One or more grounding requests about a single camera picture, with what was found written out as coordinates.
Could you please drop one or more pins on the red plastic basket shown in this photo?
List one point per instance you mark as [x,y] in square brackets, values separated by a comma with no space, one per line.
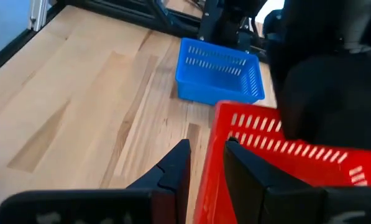
[210,186]

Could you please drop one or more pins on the blue plastic basket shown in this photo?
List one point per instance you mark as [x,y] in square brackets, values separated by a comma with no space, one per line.
[210,90]

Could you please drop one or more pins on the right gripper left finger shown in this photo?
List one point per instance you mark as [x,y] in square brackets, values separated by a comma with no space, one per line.
[166,186]

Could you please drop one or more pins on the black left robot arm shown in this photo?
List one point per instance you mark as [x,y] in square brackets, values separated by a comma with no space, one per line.
[222,21]

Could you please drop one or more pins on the silver aluminium bar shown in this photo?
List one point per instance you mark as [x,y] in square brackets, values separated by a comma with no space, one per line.
[37,14]

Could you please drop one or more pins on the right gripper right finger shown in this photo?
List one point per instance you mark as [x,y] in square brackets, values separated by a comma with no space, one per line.
[259,193]

